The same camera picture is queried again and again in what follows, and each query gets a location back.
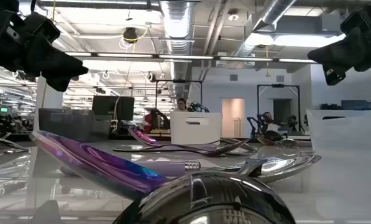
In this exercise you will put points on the red and black machine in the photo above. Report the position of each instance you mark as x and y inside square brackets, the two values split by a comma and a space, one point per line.
[154, 119]

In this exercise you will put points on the person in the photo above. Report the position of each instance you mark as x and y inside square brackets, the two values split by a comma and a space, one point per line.
[181, 104]
[268, 117]

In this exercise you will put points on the green lit sign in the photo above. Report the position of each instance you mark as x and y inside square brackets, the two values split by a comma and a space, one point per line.
[4, 109]

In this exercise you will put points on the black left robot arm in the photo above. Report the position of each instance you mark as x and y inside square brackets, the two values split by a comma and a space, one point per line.
[2, 4]

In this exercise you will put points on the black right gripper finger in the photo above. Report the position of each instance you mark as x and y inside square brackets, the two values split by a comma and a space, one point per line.
[334, 76]
[337, 56]

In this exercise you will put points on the white plastic bin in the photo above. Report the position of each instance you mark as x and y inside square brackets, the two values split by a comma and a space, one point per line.
[196, 129]

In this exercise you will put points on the black background rig frame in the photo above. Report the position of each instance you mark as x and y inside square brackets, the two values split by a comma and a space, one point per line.
[278, 85]
[179, 81]

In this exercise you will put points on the black background robot arm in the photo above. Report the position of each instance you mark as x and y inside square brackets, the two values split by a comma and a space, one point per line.
[198, 107]
[254, 126]

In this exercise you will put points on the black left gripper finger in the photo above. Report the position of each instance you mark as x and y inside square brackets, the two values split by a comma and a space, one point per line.
[59, 84]
[54, 62]

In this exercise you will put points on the dark background monitor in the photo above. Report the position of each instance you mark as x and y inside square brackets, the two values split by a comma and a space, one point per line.
[356, 104]

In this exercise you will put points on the long LED light bar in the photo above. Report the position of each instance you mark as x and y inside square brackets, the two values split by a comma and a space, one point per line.
[185, 57]

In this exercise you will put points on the black computer monitor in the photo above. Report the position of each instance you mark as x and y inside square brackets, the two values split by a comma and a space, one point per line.
[113, 107]

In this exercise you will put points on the clear plastic bin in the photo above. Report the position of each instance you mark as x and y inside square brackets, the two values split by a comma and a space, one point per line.
[343, 133]

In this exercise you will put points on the glossy black spoon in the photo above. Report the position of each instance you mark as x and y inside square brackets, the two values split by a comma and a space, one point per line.
[204, 193]
[286, 143]

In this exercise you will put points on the black ceiling mounted camera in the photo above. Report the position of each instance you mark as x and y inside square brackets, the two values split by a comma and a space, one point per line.
[130, 35]

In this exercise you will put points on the dark grey plastic bin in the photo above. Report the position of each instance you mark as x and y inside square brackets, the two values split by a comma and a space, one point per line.
[65, 124]

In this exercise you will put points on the iridescent rainbow spoon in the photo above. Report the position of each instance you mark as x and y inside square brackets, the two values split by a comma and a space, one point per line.
[95, 161]
[143, 137]

